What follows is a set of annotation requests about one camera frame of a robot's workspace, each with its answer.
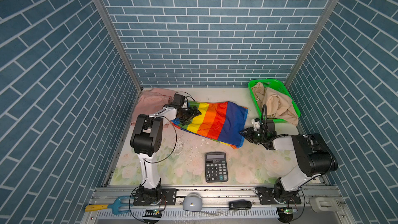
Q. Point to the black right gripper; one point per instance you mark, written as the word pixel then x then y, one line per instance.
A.
pixel 249 134

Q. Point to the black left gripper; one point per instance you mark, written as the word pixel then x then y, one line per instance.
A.
pixel 191 114

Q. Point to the beige shorts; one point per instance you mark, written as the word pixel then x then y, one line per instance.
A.
pixel 278 105

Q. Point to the pink shorts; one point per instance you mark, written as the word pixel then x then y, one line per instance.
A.
pixel 152 101

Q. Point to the rainbow striped shorts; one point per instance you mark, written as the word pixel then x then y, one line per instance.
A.
pixel 220 122

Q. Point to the green plastic basket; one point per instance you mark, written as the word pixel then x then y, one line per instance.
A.
pixel 274 84

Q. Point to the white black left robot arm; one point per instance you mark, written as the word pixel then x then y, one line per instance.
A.
pixel 146 140

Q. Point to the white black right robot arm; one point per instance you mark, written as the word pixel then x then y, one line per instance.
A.
pixel 314 157

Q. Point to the black desk calculator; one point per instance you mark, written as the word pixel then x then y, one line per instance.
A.
pixel 216 169

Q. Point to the black key fob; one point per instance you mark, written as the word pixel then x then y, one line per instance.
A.
pixel 240 205

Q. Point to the right circuit board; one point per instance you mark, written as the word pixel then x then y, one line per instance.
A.
pixel 285 214

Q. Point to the circuit board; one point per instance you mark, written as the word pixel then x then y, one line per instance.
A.
pixel 151 215
pixel 285 214

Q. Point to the grey tape measure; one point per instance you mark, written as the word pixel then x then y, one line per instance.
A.
pixel 193 203

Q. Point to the left circuit board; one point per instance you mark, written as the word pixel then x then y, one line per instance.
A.
pixel 151 215

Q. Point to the blue yellow hand fork tool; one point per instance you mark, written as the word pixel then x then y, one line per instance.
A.
pixel 117 207

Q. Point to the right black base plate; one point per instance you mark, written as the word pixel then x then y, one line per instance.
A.
pixel 269 196

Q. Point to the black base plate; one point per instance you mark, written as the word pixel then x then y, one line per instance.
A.
pixel 168 195
pixel 269 196

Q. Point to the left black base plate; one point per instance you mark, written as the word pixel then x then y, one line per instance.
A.
pixel 168 195

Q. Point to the grey plastic handle bracket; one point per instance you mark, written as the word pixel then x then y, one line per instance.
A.
pixel 323 204

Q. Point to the aluminium front rail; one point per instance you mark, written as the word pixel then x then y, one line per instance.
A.
pixel 215 206

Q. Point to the aluminium corner post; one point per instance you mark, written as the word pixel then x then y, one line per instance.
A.
pixel 103 13

